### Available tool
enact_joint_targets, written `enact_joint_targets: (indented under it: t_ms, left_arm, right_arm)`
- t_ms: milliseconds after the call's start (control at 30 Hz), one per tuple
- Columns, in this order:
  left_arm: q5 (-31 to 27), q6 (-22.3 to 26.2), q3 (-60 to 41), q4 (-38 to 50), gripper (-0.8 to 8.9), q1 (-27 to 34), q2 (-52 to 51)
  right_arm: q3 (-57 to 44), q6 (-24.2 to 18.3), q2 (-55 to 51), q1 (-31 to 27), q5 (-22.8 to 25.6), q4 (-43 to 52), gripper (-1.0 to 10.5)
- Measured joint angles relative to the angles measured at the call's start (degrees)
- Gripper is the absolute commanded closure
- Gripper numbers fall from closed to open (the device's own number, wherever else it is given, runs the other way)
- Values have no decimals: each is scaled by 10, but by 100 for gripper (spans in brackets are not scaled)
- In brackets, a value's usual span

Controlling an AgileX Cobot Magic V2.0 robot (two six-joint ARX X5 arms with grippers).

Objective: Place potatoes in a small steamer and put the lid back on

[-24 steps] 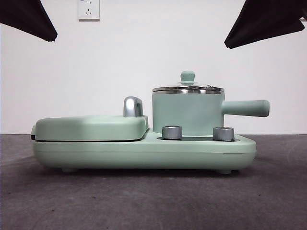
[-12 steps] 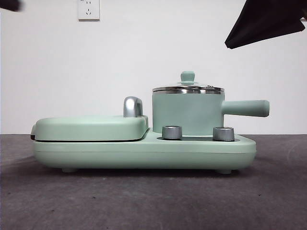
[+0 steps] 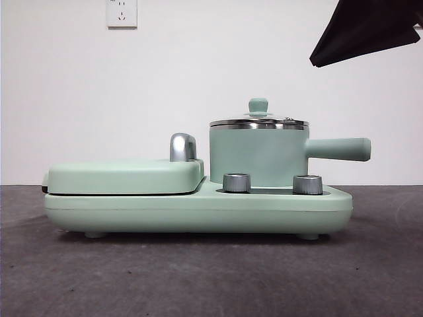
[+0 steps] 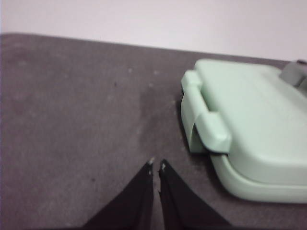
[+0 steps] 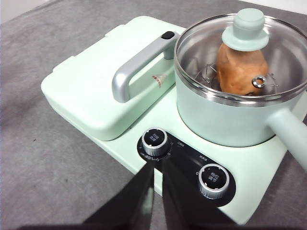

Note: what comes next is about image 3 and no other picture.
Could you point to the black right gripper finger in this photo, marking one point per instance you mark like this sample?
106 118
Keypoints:
370 29

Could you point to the glass lid with mint knob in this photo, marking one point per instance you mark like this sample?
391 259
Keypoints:
259 105

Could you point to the silver control knob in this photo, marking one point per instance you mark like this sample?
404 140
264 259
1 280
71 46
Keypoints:
236 182
307 185

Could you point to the mint green breakfast machine base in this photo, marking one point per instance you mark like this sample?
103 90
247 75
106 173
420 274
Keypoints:
198 214

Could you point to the white wall socket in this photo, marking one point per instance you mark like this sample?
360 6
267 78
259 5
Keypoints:
122 14

